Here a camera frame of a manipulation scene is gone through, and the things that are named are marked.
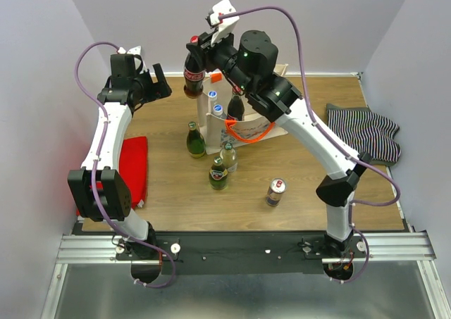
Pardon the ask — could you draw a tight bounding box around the clear glass soda bottle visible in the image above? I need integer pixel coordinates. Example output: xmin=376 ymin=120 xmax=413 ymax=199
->
xmin=219 ymin=142 xmax=237 ymax=173

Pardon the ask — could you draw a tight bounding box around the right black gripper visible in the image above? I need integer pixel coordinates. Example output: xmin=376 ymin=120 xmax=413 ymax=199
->
xmin=185 ymin=26 xmax=253 ymax=95

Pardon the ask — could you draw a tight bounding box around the front green beer bottle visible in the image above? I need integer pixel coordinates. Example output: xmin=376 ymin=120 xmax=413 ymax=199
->
xmin=209 ymin=156 xmax=228 ymax=190

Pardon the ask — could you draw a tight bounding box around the red bull energy can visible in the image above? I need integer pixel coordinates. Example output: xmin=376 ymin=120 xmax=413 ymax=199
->
xmin=265 ymin=178 xmax=287 ymax=206

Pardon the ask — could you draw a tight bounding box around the blue label water bottle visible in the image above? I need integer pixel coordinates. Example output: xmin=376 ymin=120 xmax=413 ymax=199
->
xmin=212 ymin=104 xmax=227 ymax=120

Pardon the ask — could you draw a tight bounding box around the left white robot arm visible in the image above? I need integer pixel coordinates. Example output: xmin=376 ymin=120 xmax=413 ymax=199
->
xmin=68 ymin=46 xmax=172 ymax=260

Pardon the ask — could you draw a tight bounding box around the beige canvas tote bag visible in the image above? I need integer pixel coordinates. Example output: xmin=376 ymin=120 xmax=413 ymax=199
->
xmin=197 ymin=72 xmax=288 ymax=154

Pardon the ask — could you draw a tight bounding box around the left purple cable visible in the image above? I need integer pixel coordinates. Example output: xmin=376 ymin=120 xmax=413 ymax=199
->
xmin=76 ymin=42 xmax=176 ymax=289

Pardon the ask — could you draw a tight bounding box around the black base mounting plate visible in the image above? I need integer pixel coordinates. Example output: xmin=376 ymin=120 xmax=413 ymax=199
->
xmin=112 ymin=231 xmax=365 ymax=281

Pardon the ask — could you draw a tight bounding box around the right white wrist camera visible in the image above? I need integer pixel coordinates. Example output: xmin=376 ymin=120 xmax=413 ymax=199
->
xmin=206 ymin=0 xmax=240 ymax=46

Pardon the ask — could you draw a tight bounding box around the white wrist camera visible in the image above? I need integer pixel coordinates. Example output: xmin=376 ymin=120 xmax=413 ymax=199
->
xmin=206 ymin=0 xmax=240 ymax=46
xmin=116 ymin=45 xmax=147 ymax=74

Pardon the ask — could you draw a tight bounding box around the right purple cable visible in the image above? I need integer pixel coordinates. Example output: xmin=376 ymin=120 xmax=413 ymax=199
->
xmin=216 ymin=5 xmax=402 ymax=284

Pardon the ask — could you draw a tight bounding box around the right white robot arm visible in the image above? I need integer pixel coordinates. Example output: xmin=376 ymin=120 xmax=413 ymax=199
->
xmin=184 ymin=30 xmax=369 ymax=257

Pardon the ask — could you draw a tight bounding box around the purple cable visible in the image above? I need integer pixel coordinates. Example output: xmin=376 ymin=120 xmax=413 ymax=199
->
xmin=76 ymin=42 xmax=176 ymax=289
xmin=216 ymin=5 xmax=402 ymax=284

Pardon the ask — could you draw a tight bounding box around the clear plastic water bottle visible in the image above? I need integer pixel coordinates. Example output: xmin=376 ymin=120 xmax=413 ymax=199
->
xmin=207 ymin=90 xmax=218 ymax=110

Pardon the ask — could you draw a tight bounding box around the striped folded cloth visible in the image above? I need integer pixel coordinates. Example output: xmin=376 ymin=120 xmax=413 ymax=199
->
xmin=326 ymin=104 xmax=402 ymax=166

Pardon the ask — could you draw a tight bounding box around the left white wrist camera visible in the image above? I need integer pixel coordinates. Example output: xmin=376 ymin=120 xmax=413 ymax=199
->
xmin=116 ymin=45 xmax=147 ymax=74

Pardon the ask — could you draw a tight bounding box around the green glass bottle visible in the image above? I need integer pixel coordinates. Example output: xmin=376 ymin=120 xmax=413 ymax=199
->
xmin=186 ymin=121 xmax=206 ymax=158

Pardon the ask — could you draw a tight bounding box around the cola glass bottle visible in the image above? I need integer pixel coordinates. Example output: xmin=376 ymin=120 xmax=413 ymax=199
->
xmin=227 ymin=87 xmax=245 ymax=121
xmin=183 ymin=35 xmax=205 ymax=99

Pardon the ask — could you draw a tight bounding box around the red folded cloth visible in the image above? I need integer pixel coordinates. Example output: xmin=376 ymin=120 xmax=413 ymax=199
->
xmin=67 ymin=137 xmax=148 ymax=222

